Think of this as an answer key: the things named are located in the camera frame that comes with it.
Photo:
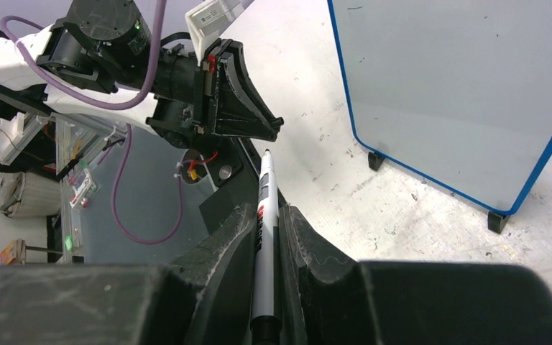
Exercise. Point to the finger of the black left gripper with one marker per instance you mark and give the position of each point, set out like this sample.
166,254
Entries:
240,110

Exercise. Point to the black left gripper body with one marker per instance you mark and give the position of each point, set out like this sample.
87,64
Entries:
183,87

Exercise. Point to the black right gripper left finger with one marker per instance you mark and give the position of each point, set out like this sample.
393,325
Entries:
201,297

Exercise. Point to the blue framed whiteboard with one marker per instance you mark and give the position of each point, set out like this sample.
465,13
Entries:
459,92

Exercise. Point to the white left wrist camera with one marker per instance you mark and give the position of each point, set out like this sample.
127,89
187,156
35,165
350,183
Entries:
208,20

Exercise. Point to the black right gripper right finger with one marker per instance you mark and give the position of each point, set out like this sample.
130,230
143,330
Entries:
330,298

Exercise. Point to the white marker pen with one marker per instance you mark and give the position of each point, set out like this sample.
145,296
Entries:
266,316

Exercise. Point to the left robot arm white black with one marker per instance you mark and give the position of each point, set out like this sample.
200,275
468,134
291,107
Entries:
103,59

